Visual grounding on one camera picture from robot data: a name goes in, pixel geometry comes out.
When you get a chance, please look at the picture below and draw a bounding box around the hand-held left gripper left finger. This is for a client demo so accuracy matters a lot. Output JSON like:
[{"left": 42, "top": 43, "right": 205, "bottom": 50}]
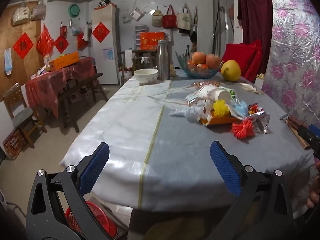
[{"left": 26, "top": 142, "right": 113, "bottom": 240}]

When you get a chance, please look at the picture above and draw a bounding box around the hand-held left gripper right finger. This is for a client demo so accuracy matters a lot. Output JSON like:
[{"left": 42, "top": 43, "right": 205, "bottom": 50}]
[{"left": 207, "top": 141, "right": 294, "bottom": 240}]

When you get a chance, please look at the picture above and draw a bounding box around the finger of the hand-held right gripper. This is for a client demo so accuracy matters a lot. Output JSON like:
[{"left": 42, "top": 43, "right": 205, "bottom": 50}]
[{"left": 297, "top": 124, "right": 320, "bottom": 159}]

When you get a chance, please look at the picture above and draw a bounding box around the red plastic basket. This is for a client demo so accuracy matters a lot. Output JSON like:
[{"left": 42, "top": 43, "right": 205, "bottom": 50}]
[{"left": 64, "top": 201, "right": 118, "bottom": 240}]

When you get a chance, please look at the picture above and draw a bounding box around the green and white packet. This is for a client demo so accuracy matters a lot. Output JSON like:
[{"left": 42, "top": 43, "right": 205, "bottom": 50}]
[{"left": 186, "top": 91, "right": 201, "bottom": 106}]

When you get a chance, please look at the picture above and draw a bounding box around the clear snack bag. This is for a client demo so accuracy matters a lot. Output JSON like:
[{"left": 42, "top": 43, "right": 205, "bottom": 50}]
[{"left": 190, "top": 80, "right": 227, "bottom": 88}]

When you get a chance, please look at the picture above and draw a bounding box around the person's right hand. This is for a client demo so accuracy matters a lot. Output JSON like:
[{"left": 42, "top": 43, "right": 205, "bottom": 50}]
[{"left": 307, "top": 177, "right": 320, "bottom": 209}]

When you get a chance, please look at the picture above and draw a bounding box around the brown packet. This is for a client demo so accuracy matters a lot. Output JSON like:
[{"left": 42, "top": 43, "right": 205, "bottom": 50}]
[{"left": 279, "top": 114, "right": 313, "bottom": 151}]

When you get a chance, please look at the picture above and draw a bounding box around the red pompom ball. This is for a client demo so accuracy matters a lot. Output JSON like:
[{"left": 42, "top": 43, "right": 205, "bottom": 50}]
[{"left": 231, "top": 118, "right": 256, "bottom": 139}]

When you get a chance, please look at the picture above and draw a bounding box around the white and grey tablecloth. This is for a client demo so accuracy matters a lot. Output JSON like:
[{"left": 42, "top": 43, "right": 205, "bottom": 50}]
[{"left": 59, "top": 71, "right": 315, "bottom": 212}]

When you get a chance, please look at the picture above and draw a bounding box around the silver red snack wrapper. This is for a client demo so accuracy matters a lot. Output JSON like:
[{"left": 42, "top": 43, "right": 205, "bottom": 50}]
[{"left": 247, "top": 103, "right": 271, "bottom": 134}]

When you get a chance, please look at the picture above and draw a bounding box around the orange packet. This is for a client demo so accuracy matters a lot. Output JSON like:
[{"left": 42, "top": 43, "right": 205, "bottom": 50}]
[{"left": 200, "top": 114, "right": 241, "bottom": 126}]

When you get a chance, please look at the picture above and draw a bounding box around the yellow pompom ball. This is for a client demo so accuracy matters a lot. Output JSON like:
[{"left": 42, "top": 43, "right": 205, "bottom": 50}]
[{"left": 212, "top": 99, "right": 230, "bottom": 117}]

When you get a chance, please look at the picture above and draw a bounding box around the blue face mask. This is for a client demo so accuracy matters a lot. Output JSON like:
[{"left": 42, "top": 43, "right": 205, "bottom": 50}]
[{"left": 231, "top": 100, "right": 248, "bottom": 118}]

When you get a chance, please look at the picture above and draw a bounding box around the clear plastic bag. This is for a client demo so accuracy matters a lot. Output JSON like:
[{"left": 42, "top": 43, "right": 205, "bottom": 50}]
[{"left": 169, "top": 104, "right": 208, "bottom": 119}]

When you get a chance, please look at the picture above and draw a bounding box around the white crumpled wrapper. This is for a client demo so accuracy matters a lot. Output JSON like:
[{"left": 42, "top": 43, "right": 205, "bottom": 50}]
[{"left": 239, "top": 82, "right": 263, "bottom": 94}]

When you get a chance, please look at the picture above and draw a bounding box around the white paper cup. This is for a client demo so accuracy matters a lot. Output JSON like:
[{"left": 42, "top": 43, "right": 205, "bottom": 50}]
[{"left": 197, "top": 85, "right": 232, "bottom": 103}]

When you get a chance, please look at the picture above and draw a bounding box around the floral foil sheet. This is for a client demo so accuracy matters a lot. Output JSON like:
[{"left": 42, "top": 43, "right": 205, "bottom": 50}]
[{"left": 261, "top": 0, "right": 320, "bottom": 130}]

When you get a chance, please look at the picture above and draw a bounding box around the dark wooden bench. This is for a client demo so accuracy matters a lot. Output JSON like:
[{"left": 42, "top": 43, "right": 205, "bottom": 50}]
[{"left": 59, "top": 73, "right": 108, "bottom": 133}]

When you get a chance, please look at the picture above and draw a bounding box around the printed cardboard box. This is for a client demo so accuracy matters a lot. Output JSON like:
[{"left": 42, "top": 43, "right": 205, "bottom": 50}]
[{"left": 2, "top": 129, "right": 27, "bottom": 161}]

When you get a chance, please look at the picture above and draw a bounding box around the wooden chair grey cushion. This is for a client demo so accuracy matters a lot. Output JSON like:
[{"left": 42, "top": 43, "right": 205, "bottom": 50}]
[{"left": 3, "top": 82, "right": 48, "bottom": 149}]

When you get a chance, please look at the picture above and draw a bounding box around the red plastic table cover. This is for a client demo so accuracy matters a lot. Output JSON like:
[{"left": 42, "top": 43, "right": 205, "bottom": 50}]
[{"left": 25, "top": 57, "right": 96, "bottom": 119}]

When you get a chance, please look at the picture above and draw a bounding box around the yellow pomelo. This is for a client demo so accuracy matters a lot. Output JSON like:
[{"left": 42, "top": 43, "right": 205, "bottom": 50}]
[{"left": 221, "top": 60, "right": 241, "bottom": 82}]

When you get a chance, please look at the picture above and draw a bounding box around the glass fruit bowl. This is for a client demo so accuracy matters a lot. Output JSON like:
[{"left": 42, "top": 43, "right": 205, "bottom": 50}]
[{"left": 176, "top": 51, "right": 222, "bottom": 79}]

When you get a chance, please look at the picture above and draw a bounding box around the white refrigerator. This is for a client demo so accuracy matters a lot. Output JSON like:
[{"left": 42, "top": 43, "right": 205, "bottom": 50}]
[{"left": 91, "top": 5, "right": 120, "bottom": 85}]

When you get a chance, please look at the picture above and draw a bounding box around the red cushion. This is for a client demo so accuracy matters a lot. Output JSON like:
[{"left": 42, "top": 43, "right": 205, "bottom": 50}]
[{"left": 220, "top": 40, "right": 263, "bottom": 82}]

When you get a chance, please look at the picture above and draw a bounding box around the white bowl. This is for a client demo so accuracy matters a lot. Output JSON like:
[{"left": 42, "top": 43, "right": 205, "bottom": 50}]
[{"left": 134, "top": 69, "right": 159, "bottom": 84}]

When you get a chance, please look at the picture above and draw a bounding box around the orange long box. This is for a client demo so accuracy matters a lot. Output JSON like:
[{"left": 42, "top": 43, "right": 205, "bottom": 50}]
[{"left": 49, "top": 52, "right": 80, "bottom": 72}]

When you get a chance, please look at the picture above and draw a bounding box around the white cloth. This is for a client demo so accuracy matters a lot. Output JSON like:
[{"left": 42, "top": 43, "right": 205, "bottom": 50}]
[{"left": 124, "top": 49, "right": 133, "bottom": 69}]

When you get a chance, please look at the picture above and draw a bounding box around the blue white sticker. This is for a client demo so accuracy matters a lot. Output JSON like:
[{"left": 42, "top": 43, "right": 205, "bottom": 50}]
[{"left": 102, "top": 48, "right": 114, "bottom": 61}]

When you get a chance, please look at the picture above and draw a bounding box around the small wooden rack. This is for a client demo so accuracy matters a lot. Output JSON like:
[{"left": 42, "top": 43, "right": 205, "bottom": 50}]
[{"left": 117, "top": 49, "right": 160, "bottom": 86}]

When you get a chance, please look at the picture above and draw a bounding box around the steel bottle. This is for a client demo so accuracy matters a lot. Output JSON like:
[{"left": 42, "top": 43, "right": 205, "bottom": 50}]
[{"left": 156, "top": 40, "right": 172, "bottom": 81}]

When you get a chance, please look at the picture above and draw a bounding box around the red diamond poster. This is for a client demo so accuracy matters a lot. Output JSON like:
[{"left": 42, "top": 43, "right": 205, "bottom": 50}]
[
  {"left": 12, "top": 32, "right": 34, "bottom": 59},
  {"left": 92, "top": 22, "right": 110, "bottom": 43},
  {"left": 54, "top": 35, "right": 70, "bottom": 54}
]

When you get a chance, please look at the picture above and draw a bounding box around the dark red garment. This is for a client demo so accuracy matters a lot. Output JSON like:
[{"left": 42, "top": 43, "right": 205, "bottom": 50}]
[{"left": 237, "top": 0, "right": 273, "bottom": 74}]

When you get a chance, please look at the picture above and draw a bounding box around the red plastic bag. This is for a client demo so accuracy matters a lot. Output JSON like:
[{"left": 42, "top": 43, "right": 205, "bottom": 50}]
[{"left": 36, "top": 24, "right": 54, "bottom": 56}]

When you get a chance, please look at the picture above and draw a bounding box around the red gift box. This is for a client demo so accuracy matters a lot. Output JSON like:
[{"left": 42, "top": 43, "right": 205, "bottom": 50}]
[{"left": 139, "top": 32, "right": 165, "bottom": 51}]

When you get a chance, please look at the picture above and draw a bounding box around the blue mask packet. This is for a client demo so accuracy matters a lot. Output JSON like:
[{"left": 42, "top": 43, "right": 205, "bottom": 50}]
[{"left": 4, "top": 48, "right": 13, "bottom": 75}]

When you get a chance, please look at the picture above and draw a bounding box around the grey drawer rack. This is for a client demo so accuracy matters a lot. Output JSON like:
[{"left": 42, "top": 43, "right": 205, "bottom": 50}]
[{"left": 134, "top": 25, "right": 148, "bottom": 51}]

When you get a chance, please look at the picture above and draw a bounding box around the cream tote bag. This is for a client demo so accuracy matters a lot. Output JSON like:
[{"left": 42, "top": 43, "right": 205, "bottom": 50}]
[{"left": 176, "top": 4, "right": 192, "bottom": 29}]

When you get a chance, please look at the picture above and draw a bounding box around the green plastic basin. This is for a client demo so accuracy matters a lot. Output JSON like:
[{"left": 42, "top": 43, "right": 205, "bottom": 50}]
[{"left": 69, "top": 4, "right": 80, "bottom": 18}]

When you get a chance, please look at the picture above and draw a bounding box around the beige round bag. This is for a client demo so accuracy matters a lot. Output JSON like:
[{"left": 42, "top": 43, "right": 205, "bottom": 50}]
[{"left": 151, "top": 6, "right": 163, "bottom": 28}]

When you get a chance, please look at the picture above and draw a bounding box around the red tote bag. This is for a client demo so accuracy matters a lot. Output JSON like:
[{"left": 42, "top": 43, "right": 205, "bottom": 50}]
[{"left": 162, "top": 4, "right": 177, "bottom": 29}]

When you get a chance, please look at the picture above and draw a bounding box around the translucent plastic bag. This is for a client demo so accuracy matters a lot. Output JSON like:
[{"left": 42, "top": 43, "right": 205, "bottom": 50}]
[{"left": 30, "top": 0, "right": 47, "bottom": 21}]

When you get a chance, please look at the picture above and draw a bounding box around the white handbag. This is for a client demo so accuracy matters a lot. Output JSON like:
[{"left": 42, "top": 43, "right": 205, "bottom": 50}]
[{"left": 12, "top": 2, "right": 31, "bottom": 26}]

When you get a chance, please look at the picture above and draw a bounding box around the wooden wall board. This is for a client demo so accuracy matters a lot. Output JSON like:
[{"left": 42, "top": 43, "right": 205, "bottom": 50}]
[{"left": 0, "top": 1, "right": 48, "bottom": 102}]

